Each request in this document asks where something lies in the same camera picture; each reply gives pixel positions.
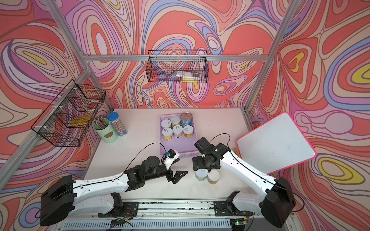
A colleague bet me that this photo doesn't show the markers in wire basket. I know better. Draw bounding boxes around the markers in wire basket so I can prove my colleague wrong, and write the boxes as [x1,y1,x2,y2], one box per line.
[176,71,201,83]

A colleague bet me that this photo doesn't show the blue lid pencil jar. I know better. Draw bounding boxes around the blue lid pencil jar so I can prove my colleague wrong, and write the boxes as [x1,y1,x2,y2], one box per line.
[107,112,128,137]

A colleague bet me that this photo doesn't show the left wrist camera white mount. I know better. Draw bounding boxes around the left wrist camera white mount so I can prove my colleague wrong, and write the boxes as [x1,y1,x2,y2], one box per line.
[162,149,179,170]

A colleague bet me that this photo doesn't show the orange label can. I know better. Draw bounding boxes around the orange label can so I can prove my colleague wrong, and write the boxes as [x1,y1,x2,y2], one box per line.
[183,125,194,138]

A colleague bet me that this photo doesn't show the pink label can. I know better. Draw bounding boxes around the pink label can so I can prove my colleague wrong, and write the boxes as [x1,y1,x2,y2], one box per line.
[161,119,172,129]

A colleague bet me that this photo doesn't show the yellow item in wire basket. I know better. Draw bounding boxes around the yellow item in wire basket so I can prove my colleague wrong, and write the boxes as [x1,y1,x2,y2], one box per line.
[69,116,91,128]

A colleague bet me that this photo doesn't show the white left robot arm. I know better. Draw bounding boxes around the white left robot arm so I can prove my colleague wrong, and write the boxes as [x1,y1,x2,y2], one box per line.
[40,155,188,227]

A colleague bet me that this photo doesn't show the black wire basket left wall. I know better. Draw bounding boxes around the black wire basket left wall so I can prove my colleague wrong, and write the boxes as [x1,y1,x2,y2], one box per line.
[31,80,106,147]

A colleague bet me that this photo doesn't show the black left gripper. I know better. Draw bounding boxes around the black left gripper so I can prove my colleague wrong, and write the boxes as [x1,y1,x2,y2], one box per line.
[144,164,188,184]

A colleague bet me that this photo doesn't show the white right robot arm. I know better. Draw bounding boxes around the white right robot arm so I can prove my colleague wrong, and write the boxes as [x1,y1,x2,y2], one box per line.
[193,137,296,228]

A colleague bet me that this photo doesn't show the beige lid can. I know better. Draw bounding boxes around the beige lid can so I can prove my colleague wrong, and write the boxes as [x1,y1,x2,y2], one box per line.
[207,169,220,184]

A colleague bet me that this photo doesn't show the whiteboard with pink rim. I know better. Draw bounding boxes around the whiteboard with pink rim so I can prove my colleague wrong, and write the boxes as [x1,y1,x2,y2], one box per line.
[237,113,317,174]

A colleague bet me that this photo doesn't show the blue label soup can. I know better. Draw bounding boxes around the blue label soup can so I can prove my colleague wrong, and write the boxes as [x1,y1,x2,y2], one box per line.
[180,112,193,127]

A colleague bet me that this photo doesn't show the green label can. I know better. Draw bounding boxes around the green label can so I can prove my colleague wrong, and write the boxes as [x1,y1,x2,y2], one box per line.
[195,169,208,181]

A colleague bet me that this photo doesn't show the black wire basket back wall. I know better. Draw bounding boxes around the black wire basket back wall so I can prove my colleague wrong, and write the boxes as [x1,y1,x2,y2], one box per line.
[145,49,209,83]

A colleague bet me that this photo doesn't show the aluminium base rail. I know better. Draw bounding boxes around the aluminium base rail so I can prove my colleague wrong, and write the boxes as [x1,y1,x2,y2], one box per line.
[54,198,277,231]

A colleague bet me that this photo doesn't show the aluminium frame post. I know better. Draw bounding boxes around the aluminium frame post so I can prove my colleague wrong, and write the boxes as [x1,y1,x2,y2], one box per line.
[244,0,302,113]

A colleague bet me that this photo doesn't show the purple perforated plastic basket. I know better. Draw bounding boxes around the purple perforated plastic basket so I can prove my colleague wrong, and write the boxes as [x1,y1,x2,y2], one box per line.
[159,112,199,157]

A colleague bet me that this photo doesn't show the silver pull tab can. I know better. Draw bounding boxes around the silver pull tab can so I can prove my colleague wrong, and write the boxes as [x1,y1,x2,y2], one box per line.
[172,125,183,138]

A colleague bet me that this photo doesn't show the black wire basket wall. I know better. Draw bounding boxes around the black wire basket wall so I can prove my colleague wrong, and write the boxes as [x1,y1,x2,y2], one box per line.
[31,80,106,147]
[145,49,209,83]

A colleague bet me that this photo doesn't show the green pencil cup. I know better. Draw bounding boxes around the green pencil cup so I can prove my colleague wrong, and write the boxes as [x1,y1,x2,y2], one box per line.
[93,116,119,143]

